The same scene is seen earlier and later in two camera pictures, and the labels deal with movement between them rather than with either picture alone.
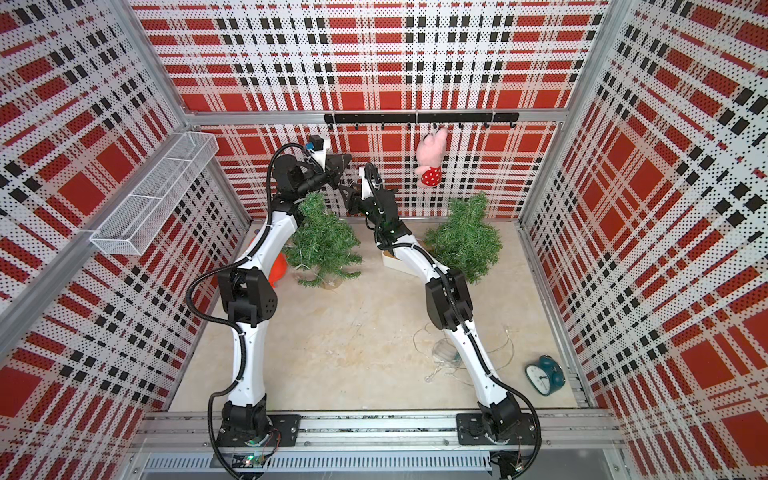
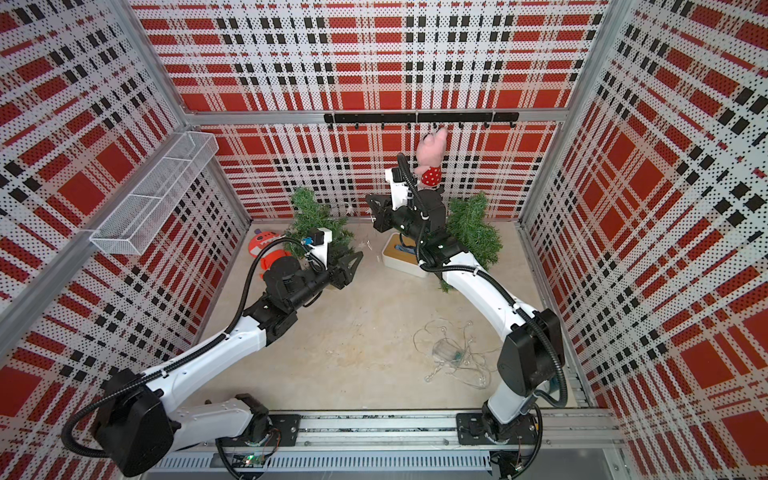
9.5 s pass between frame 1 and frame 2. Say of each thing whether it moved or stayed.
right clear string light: stayed
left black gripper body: moved
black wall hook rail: stayed
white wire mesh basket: stayed
